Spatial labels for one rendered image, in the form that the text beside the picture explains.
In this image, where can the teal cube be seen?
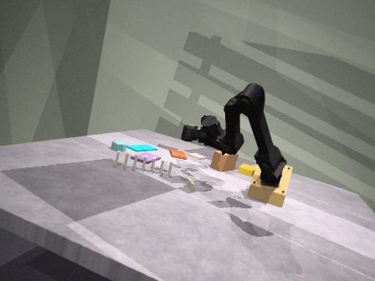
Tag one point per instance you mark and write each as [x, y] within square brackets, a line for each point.
[118, 146]

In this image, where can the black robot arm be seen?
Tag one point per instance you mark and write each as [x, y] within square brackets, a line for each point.
[250, 102]

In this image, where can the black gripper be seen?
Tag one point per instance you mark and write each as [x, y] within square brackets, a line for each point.
[191, 133]

